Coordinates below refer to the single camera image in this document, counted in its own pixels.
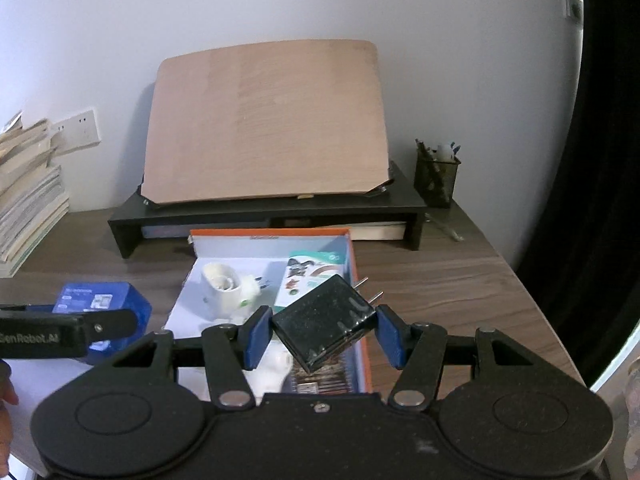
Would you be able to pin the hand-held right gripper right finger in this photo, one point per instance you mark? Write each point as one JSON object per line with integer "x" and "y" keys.
{"x": 392, "y": 337}

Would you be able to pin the white cone-shaped vaporizer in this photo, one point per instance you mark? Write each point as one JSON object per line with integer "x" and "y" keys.
{"x": 227, "y": 292}

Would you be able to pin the orange cardboard box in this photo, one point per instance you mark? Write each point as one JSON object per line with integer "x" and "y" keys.
{"x": 360, "y": 310}

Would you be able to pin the black desk riser shelf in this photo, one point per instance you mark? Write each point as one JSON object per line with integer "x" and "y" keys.
{"x": 270, "y": 210}

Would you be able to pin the dark mesh pen holder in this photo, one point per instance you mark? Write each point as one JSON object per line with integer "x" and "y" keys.
{"x": 436, "y": 180}

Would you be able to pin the black metal board bracket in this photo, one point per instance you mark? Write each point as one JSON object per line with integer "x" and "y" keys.
{"x": 382, "y": 186}

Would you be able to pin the stack of books and papers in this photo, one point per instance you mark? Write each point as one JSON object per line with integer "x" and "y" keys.
{"x": 27, "y": 200}

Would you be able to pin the light wooden board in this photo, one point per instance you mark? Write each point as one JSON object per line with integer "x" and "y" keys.
{"x": 265, "y": 120}

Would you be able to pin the white wall socket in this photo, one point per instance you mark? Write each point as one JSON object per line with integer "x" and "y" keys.
{"x": 61, "y": 132}
{"x": 87, "y": 125}

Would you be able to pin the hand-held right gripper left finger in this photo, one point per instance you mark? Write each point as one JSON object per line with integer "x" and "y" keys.
{"x": 257, "y": 337}

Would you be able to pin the pen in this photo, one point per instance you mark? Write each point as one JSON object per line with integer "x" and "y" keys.
{"x": 445, "y": 227}

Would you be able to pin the teal cartoon box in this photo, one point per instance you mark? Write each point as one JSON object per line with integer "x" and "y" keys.
{"x": 305, "y": 272}

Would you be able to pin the papers under riser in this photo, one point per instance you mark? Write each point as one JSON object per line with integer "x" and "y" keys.
{"x": 200, "y": 229}

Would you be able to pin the white wall switch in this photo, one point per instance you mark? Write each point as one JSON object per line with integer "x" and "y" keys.
{"x": 574, "y": 7}

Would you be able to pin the blue box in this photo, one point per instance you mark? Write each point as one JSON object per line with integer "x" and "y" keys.
{"x": 110, "y": 300}

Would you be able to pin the person's left hand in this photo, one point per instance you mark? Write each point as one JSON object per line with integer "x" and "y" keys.
{"x": 7, "y": 412}

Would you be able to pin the black charger plug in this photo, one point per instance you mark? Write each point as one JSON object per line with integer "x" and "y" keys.
{"x": 325, "y": 322}

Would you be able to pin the beige book under riser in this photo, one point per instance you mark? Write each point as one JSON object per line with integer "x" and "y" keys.
{"x": 377, "y": 231}

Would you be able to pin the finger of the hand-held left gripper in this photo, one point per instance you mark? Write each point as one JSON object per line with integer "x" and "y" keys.
{"x": 112, "y": 325}

